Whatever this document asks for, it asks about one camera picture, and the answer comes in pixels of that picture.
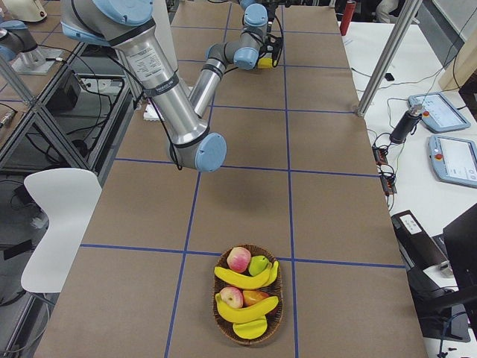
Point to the pink red plastic apple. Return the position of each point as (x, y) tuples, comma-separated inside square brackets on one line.
[(239, 259)]

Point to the yellow plastic banana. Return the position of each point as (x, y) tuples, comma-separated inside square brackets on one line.
[(247, 314), (252, 329), (263, 279)]

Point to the black computer monitor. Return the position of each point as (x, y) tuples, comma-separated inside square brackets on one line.
[(460, 240)]

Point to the white chair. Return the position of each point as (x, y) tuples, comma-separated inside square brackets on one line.
[(68, 197)]

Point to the red orange plastic mango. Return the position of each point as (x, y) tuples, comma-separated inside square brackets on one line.
[(251, 297)]

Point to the aluminium frame post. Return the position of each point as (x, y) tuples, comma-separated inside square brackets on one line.
[(398, 32)]

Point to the green plastic pear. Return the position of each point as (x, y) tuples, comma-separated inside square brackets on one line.
[(258, 264)]

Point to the blue teach pendant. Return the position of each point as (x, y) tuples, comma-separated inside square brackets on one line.
[(443, 115), (453, 160)]

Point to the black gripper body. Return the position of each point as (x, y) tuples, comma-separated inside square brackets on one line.
[(275, 51)]

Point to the black box with label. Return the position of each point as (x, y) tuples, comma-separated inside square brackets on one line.
[(417, 248)]

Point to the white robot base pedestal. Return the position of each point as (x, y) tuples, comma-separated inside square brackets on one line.
[(151, 114)]

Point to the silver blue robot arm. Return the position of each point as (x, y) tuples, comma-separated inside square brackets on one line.
[(129, 27), (256, 48)]

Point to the red cylinder bottle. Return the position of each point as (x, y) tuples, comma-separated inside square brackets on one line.
[(347, 16)]

